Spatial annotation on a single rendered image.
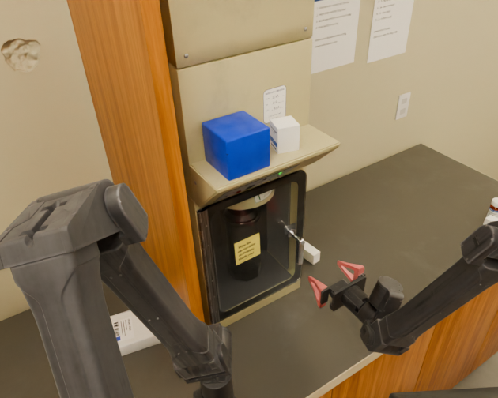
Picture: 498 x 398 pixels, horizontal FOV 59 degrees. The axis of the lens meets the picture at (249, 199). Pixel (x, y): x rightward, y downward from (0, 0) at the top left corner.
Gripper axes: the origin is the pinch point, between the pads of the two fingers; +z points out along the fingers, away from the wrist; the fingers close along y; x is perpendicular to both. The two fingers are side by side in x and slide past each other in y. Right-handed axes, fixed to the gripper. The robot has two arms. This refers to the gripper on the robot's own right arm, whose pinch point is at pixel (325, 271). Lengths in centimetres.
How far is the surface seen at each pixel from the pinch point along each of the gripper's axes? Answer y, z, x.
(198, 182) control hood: 27.3, 11.4, -32.6
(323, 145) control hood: -0.6, 5.2, -35.0
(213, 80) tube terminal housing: 20, 16, -51
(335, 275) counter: -16.7, 12.3, 22.4
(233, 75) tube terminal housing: 15, 16, -51
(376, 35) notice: -71, 59, -32
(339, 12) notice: -52, 59, -44
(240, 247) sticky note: 17.0, 13.7, -6.9
